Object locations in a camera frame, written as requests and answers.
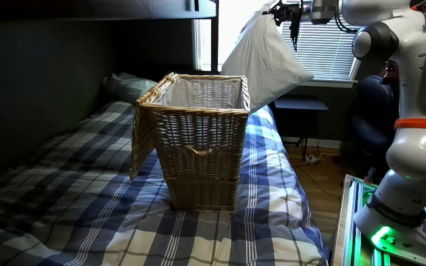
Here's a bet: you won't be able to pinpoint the wicker laundry basket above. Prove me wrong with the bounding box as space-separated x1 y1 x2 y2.
138 71 254 214

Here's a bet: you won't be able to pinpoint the pale grey-green pillow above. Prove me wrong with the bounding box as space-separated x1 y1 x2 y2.
221 3 317 114

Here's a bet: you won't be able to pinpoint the dark green pillow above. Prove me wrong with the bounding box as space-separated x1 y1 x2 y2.
101 71 162 105

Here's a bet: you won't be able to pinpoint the white window blinds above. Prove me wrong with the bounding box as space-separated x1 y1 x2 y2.
277 18 363 83

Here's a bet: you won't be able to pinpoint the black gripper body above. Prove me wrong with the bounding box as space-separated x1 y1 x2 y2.
283 0 316 26

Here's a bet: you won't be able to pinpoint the blue plaid bedspread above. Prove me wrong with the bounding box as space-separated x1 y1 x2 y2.
0 99 332 266

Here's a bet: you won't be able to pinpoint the black floor cable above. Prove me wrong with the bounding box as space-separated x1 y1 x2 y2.
292 139 345 198

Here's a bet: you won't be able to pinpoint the dark office chair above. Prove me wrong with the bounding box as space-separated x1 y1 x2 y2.
350 60 404 167

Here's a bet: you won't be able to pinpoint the green-lit robot base platform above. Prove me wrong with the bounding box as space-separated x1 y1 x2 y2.
332 173 426 266

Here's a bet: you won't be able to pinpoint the black side table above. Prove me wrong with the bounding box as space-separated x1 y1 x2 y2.
274 94 332 151

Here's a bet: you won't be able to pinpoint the black bunk bed frame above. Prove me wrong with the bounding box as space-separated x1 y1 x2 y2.
0 0 221 102

